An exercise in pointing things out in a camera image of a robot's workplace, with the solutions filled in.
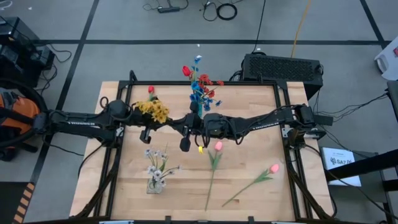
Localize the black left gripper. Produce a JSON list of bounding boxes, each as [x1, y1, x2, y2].
[[129, 105, 157, 145]]

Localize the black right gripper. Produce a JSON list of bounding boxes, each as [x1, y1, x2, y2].
[[169, 101, 233, 153]]

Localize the yellow artificial flower bunch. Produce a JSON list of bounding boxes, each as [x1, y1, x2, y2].
[[133, 99, 171, 124]]

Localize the white artificial flower bunch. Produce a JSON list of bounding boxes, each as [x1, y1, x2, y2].
[[144, 142, 183, 189]]

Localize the blue artificial flower bunch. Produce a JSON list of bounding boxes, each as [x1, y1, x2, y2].
[[188, 55, 223, 112]]

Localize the red artificial tulip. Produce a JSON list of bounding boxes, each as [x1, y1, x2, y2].
[[146, 85, 157, 102], [182, 65, 195, 82]]

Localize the red artificial flower bunch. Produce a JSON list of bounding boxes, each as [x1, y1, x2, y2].
[[198, 73, 225, 99]]

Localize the clear glass vase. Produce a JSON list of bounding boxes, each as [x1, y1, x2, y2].
[[146, 179, 165, 195]]

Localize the pink artificial tulip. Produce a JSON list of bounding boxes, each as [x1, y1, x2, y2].
[[204, 141, 224, 212], [221, 163, 280, 208]]

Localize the black computer case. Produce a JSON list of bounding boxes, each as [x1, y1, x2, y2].
[[241, 53, 324, 100]]

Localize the orange black vacuum cleaner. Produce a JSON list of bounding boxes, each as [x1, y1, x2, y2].
[[0, 77, 49, 149]]

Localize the black power strip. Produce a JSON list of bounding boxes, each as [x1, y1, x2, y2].
[[157, 6, 182, 14]]

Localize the black power adapter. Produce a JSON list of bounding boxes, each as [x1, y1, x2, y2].
[[313, 114, 335, 127]]

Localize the white labelled box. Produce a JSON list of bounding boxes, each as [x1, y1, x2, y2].
[[320, 146, 363, 187]]

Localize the black equipment case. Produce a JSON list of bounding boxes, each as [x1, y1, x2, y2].
[[0, 17, 55, 88]]

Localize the black metal stand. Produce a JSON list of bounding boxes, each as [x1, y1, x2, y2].
[[324, 148, 398, 224]]

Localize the white plastic object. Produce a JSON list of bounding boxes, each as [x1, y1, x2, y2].
[[374, 43, 398, 82]]

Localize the black metal table frame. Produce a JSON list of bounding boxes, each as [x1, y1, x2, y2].
[[74, 70, 334, 222]]

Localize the coiled black cable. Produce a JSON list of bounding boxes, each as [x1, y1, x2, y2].
[[215, 2, 238, 21]]

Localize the long black cable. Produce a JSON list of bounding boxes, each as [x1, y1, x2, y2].
[[252, 0, 267, 54]]

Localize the yellow cable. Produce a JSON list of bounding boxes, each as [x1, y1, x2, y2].
[[290, 0, 312, 58]]

